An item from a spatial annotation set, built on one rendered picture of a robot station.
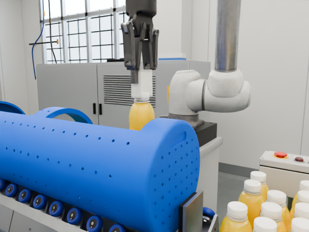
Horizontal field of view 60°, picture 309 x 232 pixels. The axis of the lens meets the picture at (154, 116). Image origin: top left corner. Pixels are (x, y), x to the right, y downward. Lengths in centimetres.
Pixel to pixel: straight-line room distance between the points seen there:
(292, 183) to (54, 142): 65
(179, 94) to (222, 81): 21
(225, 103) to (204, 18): 253
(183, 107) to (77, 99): 206
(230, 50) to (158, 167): 77
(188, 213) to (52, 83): 305
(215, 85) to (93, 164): 77
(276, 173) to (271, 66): 264
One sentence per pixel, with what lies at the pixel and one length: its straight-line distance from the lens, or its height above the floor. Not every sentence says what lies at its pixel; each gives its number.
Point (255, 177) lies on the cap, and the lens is 77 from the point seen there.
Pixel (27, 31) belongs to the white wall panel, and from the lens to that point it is 627.
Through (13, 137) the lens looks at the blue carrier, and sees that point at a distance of 90.
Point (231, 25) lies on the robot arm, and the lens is 121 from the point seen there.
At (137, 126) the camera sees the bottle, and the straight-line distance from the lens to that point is 66.
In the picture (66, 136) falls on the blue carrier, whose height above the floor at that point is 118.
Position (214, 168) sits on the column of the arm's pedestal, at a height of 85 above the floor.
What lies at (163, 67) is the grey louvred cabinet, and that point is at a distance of 245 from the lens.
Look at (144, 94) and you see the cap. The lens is 66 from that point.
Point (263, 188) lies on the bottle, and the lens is 77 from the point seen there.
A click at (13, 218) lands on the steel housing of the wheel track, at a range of 102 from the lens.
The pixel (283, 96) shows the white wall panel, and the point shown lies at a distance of 341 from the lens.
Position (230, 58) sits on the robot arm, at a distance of 124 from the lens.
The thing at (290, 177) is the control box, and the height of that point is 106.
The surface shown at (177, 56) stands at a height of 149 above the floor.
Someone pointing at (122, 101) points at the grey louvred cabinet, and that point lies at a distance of 274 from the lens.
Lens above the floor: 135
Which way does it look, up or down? 9 degrees down
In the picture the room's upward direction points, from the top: straight up
